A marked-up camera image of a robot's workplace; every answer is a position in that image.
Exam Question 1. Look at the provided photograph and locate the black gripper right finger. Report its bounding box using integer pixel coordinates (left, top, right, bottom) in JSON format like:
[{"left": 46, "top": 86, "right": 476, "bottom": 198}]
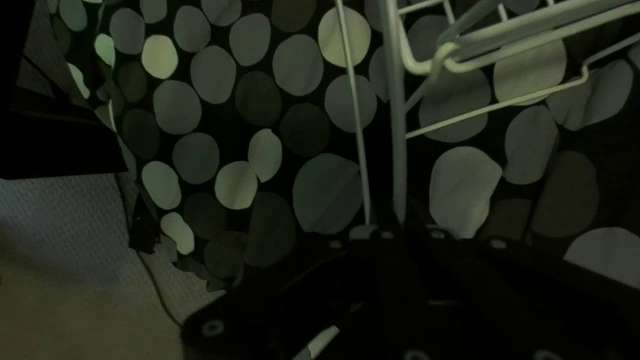
[{"left": 398, "top": 226, "right": 640, "bottom": 360}]

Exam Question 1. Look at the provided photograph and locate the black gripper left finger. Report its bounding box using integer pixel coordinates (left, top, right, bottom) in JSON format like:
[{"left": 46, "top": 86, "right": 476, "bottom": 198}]
[{"left": 181, "top": 226, "right": 401, "bottom": 360}]

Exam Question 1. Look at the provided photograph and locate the polka dot bed cover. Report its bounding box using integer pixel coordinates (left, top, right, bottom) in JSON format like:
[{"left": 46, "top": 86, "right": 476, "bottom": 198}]
[{"left": 38, "top": 0, "right": 640, "bottom": 295}]

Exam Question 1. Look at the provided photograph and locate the white wire shelf rack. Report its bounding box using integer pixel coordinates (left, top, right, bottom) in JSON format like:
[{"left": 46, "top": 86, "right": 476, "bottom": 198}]
[{"left": 396, "top": 0, "right": 640, "bottom": 142}]

